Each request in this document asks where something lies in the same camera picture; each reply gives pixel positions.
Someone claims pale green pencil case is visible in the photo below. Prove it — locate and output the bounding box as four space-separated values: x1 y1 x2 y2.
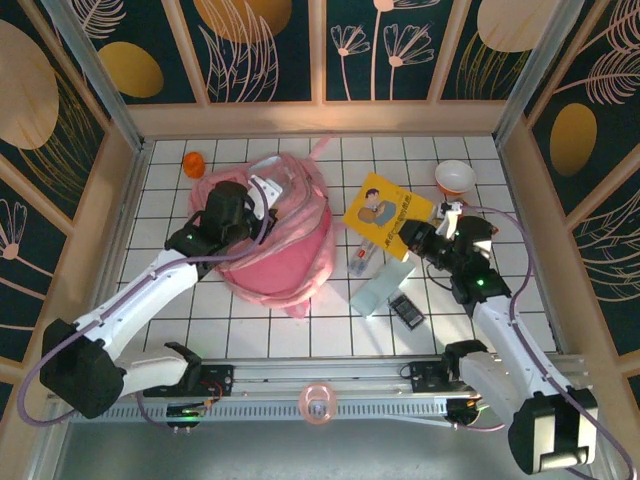
348 258 417 317

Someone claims black calculator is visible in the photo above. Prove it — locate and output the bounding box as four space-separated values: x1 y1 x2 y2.
388 293 426 331

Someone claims pink translucent tape ring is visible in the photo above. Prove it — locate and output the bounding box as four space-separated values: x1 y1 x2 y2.
298 383 337 427

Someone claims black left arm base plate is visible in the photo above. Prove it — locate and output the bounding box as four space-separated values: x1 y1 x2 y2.
144 364 235 399

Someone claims pink student backpack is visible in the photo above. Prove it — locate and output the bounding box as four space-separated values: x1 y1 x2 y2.
188 133 346 319

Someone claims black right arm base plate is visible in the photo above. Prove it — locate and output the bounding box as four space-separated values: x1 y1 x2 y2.
409 360 501 396

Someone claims yellow picture book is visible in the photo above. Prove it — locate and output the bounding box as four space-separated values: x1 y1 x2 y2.
342 172 436 261

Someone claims orange and white snack packet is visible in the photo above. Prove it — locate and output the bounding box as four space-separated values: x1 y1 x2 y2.
429 199 500 237

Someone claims small orange cup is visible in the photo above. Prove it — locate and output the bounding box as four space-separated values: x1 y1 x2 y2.
182 152 206 180

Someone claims small controller board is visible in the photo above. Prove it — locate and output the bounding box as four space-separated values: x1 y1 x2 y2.
446 397 490 430
166 403 207 432

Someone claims aluminium frame post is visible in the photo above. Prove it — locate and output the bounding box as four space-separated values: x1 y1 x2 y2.
42 0 149 151
492 0 586 145

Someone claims white and orange bowl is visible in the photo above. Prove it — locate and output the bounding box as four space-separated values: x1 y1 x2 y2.
433 159 477 196

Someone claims clear pack of pens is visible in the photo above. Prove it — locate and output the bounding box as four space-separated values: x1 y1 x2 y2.
347 238 381 279

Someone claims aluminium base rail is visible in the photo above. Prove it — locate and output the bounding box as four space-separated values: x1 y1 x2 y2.
47 355 596 426

